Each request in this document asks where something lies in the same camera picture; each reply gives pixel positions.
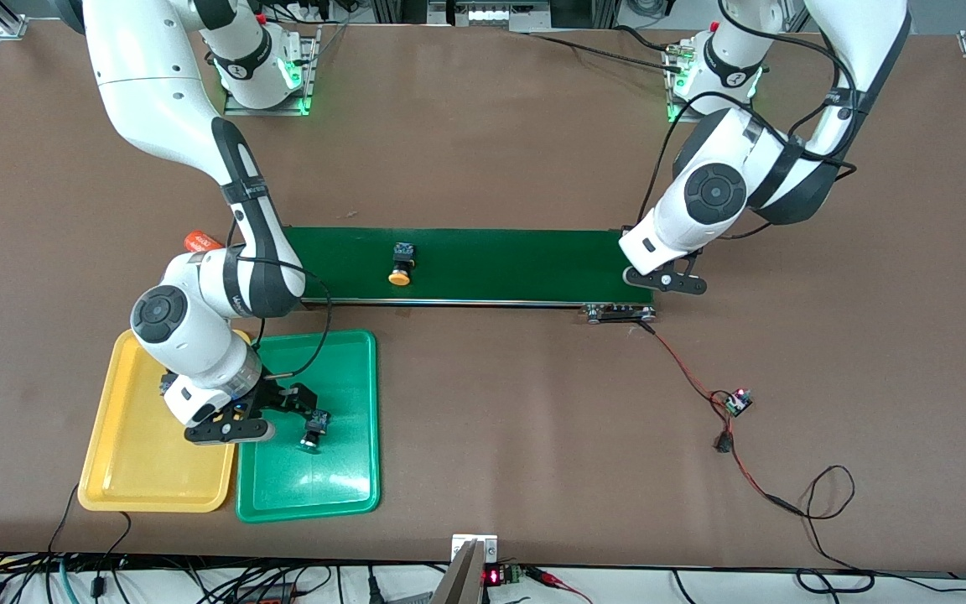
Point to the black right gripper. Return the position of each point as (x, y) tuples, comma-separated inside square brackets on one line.
[(272, 397)]

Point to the green mushroom push button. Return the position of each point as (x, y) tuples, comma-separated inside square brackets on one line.
[(314, 429)]

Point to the orange cylinder with white print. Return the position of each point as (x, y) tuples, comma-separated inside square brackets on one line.
[(202, 242)]

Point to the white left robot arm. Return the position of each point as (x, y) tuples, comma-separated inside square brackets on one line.
[(718, 193)]

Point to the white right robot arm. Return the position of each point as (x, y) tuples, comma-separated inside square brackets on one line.
[(189, 335)]

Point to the green plastic tray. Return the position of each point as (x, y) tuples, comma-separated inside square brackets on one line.
[(340, 478)]

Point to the yellow plastic tray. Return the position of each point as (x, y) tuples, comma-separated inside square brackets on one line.
[(131, 470)]

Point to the green conveyor belt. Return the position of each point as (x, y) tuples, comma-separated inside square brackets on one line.
[(516, 264)]

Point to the red digit display module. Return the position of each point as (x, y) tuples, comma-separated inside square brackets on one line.
[(493, 576)]

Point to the red clip lead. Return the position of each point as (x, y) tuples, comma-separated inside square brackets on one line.
[(554, 579)]

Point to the silver rack with light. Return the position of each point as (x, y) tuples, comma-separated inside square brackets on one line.
[(491, 15)]

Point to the small green controller board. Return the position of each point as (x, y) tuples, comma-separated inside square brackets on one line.
[(737, 403)]

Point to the silver bracket plate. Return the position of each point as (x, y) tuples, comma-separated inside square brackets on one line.
[(490, 549)]

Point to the grey metal mount bar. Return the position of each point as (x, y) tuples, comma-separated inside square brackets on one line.
[(459, 583)]

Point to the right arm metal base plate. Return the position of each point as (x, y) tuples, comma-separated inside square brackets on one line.
[(309, 67)]

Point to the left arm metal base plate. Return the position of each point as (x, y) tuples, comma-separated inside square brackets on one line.
[(734, 120)]

